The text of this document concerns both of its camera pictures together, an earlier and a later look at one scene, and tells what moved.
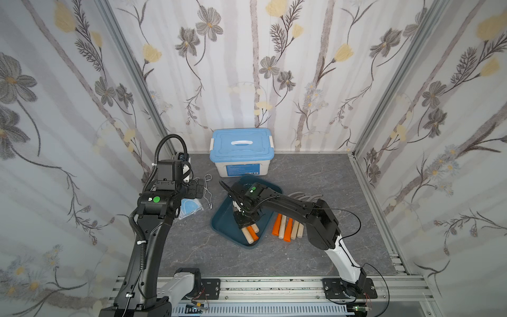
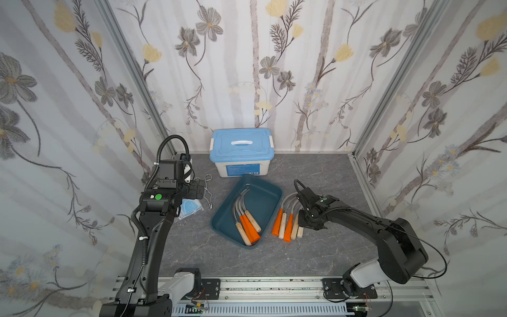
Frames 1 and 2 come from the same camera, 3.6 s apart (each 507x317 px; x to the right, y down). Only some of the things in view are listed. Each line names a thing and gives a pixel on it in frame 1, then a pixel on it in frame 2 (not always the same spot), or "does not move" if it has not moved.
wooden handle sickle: x=294 y=230 does not move
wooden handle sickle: x=300 y=230 does not move
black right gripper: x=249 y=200 -> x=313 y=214
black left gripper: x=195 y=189 does not move
